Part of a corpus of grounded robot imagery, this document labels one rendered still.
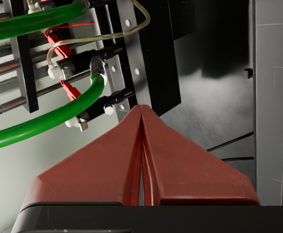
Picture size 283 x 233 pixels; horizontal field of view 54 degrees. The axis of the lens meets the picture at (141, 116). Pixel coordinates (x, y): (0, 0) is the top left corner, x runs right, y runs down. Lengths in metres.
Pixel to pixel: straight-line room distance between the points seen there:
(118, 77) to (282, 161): 0.30
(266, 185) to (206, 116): 0.22
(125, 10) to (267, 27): 0.21
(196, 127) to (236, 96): 0.14
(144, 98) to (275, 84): 0.22
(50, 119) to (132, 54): 0.26
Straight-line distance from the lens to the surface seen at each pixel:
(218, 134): 0.63
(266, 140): 0.43
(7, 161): 0.74
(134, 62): 0.48
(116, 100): 0.49
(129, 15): 0.46
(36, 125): 0.25
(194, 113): 0.64
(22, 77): 0.58
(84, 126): 0.43
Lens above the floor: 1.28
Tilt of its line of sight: 35 degrees down
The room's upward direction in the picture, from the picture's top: 121 degrees counter-clockwise
